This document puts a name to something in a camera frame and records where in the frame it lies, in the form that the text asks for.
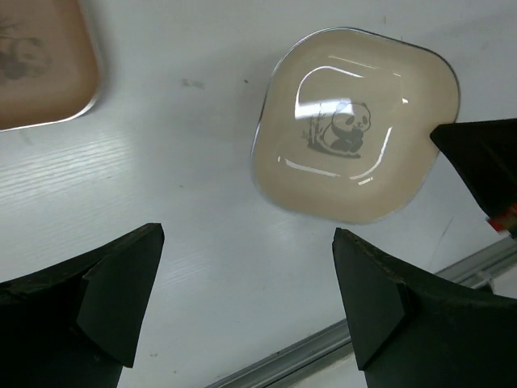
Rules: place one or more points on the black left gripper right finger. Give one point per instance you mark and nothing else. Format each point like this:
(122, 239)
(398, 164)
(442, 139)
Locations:
(411, 328)

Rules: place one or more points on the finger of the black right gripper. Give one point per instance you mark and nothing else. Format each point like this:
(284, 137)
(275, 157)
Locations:
(484, 155)

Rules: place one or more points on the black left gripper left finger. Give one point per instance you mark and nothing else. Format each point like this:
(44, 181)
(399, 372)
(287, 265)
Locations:
(77, 323)

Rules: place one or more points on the cream panda plate back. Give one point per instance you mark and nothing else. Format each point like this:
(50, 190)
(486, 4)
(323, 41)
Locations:
(344, 131)

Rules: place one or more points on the brown panda plate back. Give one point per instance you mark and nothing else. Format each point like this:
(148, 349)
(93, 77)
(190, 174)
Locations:
(50, 69)

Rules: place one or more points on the aluminium rail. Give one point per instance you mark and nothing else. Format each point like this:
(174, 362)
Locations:
(326, 346)

